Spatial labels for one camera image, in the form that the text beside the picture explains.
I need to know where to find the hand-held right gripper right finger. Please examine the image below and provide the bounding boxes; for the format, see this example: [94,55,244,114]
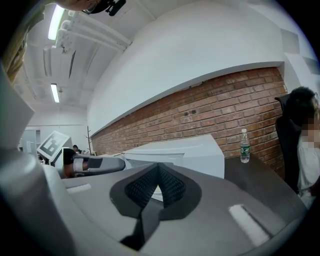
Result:
[138,162,288,256]

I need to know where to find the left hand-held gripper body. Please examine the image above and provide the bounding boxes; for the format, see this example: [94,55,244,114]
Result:
[36,130,91,179]

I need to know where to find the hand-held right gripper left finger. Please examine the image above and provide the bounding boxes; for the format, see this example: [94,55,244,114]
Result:
[59,162,161,256]

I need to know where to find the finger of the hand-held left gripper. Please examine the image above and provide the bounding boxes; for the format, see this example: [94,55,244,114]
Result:
[87,157,126,174]

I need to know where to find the white microwave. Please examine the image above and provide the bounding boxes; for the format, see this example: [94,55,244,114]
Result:
[119,134,226,180]

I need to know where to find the wooden coat rack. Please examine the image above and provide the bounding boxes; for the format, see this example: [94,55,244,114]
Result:
[83,125,94,155]

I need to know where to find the long ceiling light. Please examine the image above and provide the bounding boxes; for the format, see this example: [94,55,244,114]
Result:
[47,4,66,41]
[50,83,61,104]

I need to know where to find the dark rectangular table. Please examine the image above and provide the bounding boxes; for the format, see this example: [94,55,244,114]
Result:
[223,152,309,222]

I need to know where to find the green label water bottle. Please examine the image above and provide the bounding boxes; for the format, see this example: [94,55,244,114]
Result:
[239,128,251,164]

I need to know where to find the black office chair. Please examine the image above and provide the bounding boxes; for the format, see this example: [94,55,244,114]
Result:
[274,96,304,195]

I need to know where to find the white ceiling pipes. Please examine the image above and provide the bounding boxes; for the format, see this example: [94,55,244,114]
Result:
[56,11,133,53]

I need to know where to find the black head-mounted camera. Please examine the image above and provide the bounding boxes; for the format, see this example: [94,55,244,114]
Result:
[82,0,127,17]

